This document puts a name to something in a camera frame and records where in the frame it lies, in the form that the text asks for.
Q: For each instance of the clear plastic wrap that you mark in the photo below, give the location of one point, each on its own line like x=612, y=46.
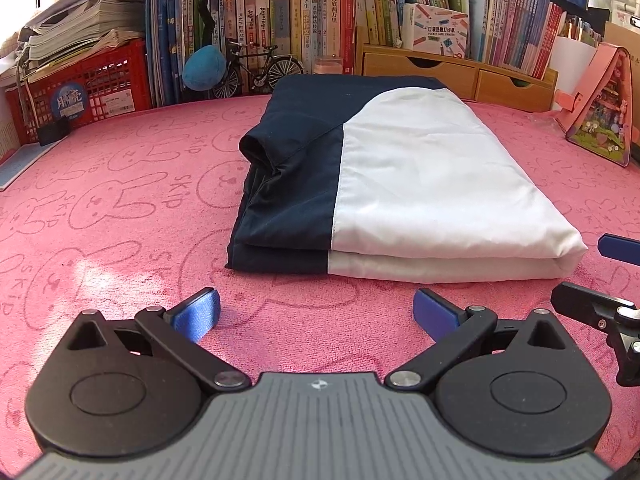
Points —
x=547, y=120

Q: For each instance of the white paper bag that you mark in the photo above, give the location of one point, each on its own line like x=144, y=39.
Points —
x=575, y=57

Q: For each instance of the red plastic crate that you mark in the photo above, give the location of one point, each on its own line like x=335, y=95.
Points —
x=100, y=90

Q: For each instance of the blue plush ball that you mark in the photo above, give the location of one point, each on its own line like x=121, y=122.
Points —
x=204, y=67

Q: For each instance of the row of thin picture books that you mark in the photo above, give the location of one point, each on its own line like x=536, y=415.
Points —
x=582, y=30

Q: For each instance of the black model bicycle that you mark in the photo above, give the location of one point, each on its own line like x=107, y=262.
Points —
x=272, y=67

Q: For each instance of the pink house-shaped toy box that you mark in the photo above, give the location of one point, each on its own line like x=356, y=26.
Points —
x=605, y=110

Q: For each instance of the small black box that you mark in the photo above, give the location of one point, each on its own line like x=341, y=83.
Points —
x=54, y=133

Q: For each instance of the row of mixed upright books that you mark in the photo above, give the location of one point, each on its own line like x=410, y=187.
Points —
x=280, y=15

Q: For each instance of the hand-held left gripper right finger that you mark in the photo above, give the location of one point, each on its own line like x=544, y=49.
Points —
x=432, y=315

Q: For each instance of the pink rabbit print blanket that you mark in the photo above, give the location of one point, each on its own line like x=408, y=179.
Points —
x=125, y=210

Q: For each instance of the cardboard box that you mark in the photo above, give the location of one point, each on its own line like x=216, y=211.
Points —
x=622, y=40

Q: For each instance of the stack of papers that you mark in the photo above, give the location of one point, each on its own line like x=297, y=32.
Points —
x=85, y=20

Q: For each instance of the clear plastic jar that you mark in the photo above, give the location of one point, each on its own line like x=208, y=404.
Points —
x=327, y=65

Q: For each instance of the navy and white jacket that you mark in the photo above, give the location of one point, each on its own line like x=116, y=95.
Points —
x=425, y=185

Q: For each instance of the row of thin series books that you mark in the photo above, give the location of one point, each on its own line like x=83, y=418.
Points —
x=515, y=25

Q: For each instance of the wooden desk organizer with drawers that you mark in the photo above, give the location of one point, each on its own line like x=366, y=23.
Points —
x=435, y=72

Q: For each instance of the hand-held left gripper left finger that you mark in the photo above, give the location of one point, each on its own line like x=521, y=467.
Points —
x=197, y=315

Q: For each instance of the white pencil print box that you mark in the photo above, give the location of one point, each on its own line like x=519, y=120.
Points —
x=435, y=30

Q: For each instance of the grey blue pad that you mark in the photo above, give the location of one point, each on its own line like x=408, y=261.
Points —
x=25, y=167

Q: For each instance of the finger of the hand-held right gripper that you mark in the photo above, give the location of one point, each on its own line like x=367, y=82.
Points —
x=580, y=302
x=620, y=247

